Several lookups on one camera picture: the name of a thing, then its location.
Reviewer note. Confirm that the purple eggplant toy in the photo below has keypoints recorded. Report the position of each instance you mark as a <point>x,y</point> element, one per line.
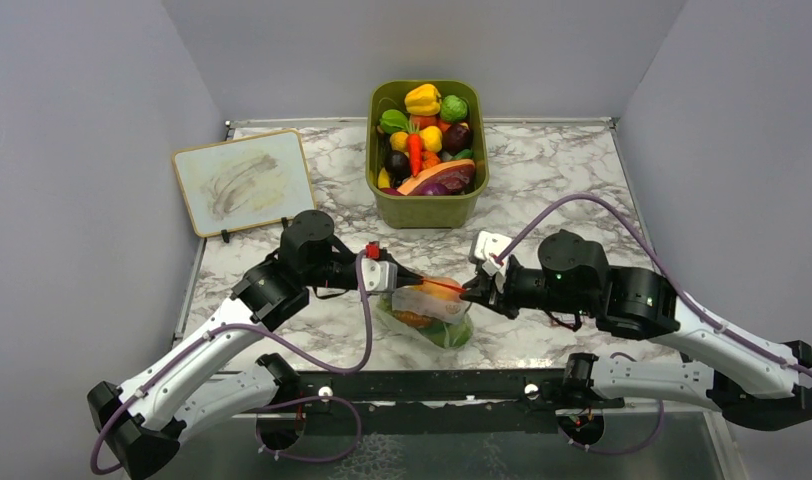
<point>432,189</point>

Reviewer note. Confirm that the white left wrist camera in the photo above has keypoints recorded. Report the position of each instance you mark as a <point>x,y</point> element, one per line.
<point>378,269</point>

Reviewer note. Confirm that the green broccoli toy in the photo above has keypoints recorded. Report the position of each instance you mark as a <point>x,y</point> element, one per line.
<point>453,109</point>

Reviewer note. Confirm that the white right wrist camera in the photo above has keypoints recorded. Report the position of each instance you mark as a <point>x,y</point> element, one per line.
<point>485,250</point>

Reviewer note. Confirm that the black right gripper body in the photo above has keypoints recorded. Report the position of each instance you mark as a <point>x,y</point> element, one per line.
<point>514,288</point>

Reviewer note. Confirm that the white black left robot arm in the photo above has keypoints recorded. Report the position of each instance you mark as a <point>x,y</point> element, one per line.
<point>145,420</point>

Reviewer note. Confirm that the small whiteboard with wooden frame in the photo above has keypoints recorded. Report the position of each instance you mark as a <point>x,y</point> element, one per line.
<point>244,183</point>

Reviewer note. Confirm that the peach toy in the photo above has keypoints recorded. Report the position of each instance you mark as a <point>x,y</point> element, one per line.
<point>438,292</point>

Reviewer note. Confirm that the yellow bell pepper toy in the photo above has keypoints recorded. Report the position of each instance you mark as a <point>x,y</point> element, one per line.
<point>424,100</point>

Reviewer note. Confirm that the orange spiky pineapple toy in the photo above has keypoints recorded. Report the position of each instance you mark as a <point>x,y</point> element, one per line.
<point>414,320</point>

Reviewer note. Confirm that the clear zip bag orange zipper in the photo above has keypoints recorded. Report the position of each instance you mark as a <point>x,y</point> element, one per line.
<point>406,299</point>

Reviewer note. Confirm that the black metal base rail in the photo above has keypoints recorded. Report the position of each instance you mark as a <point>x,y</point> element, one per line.
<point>427,402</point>

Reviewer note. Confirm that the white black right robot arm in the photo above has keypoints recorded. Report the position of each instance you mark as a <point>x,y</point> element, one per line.
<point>751,382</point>

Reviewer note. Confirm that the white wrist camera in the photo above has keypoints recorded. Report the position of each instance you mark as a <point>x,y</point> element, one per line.
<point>485,250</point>
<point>378,269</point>

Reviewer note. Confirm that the dark red plum toy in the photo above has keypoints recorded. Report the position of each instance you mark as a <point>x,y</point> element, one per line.
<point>457,138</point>

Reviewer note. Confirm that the green plastic bin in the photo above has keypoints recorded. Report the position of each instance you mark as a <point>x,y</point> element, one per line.
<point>449,211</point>

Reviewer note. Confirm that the orange carrot toy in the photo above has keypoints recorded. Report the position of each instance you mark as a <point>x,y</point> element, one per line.
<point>415,152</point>

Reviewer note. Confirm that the green pepper toy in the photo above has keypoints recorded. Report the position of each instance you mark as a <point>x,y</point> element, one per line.
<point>392,121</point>

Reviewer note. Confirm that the magenta sweet potato toy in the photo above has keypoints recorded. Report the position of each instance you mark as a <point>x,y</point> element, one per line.
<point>390,191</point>

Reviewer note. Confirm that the yellow lemon toy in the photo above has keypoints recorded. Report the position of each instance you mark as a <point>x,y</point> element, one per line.
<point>432,139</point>
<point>399,141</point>

